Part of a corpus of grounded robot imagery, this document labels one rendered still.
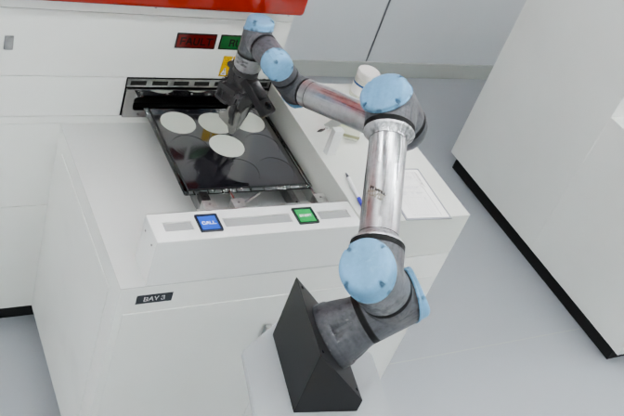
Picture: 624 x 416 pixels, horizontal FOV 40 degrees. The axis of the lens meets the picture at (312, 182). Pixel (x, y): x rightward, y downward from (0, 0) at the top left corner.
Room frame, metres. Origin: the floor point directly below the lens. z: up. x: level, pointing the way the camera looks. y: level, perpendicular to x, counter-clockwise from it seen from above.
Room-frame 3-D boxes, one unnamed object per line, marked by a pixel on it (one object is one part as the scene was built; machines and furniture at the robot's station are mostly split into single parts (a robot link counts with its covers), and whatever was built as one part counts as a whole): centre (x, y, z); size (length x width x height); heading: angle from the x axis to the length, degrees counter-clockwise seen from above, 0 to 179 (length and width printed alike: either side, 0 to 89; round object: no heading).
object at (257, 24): (2.00, 0.27, 1.21); 0.09 x 0.08 x 0.11; 41
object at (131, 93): (2.10, 0.40, 0.89); 0.44 x 0.02 x 0.10; 128
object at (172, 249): (1.61, 0.08, 0.89); 0.55 x 0.09 x 0.14; 128
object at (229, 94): (2.01, 0.28, 1.05); 0.09 x 0.08 x 0.12; 68
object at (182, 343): (1.91, 0.13, 0.41); 0.96 x 0.64 x 0.82; 128
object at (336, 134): (2.01, 0.00, 1.03); 0.06 x 0.04 x 0.13; 38
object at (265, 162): (1.94, 0.26, 0.90); 0.34 x 0.34 x 0.01; 38
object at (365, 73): (2.36, -0.04, 1.01); 0.07 x 0.07 x 0.10
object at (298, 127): (2.10, -0.11, 0.89); 0.62 x 0.35 x 0.14; 38
